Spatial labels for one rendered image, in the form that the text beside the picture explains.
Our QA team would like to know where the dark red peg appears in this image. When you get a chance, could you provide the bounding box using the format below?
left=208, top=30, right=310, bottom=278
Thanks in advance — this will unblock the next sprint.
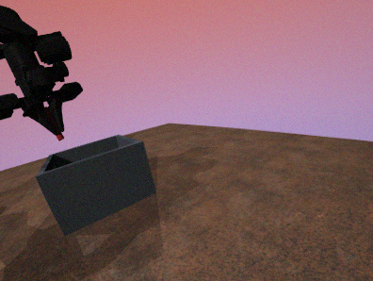
left=45, top=107, right=64, bottom=141

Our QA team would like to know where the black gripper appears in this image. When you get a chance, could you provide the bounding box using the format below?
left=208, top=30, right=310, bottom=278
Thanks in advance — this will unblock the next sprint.
left=0, top=62, right=83, bottom=135

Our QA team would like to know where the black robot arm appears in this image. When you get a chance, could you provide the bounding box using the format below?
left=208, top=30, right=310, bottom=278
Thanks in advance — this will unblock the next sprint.
left=0, top=6, right=72, bottom=92

